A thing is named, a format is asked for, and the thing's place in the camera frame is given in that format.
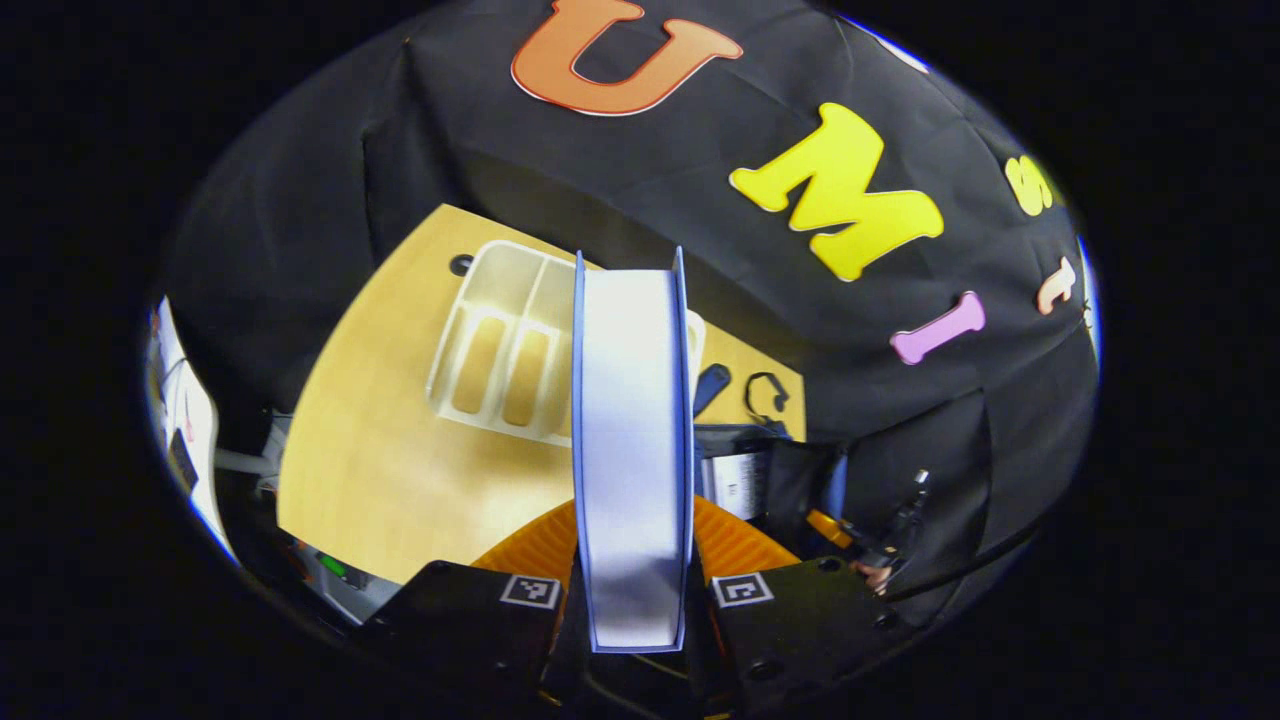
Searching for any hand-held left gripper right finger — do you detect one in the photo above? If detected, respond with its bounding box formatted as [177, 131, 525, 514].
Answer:
[690, 495, 906, 706]

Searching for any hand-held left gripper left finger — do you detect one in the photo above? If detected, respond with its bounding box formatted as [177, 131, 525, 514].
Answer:
[365, 500, 579, 706]

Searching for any blue schoolbag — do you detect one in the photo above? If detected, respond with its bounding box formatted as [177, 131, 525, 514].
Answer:
[690, 363, 861, 541]

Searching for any grey patterned book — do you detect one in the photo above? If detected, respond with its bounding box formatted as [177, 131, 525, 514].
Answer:
[698, 450, 773, 523]

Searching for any white plastic bookshelf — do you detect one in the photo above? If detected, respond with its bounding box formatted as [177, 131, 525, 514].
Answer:
[427, 240, 707, 449]

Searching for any grey device green light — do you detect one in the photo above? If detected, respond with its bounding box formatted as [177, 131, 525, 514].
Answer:
[285, 540, 401, 623]

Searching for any white side desk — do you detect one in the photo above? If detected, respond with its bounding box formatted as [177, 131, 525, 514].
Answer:
[148, 298, 241, 561]

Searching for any black backdrop cloth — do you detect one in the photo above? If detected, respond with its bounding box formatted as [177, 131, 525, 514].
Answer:
[160, 0, 1101, 631]

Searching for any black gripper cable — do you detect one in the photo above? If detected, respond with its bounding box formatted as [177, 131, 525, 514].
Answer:
[885, 520, 1043, 604]

